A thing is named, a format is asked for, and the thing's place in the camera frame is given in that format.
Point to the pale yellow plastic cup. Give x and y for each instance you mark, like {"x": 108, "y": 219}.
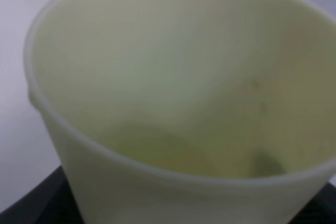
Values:
{"x": 187, "y": 111}

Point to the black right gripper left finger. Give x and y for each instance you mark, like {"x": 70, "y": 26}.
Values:
{"x": 49, "y": 202}

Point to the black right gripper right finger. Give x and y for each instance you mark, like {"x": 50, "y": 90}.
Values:
{"x": 319, "y": 210}

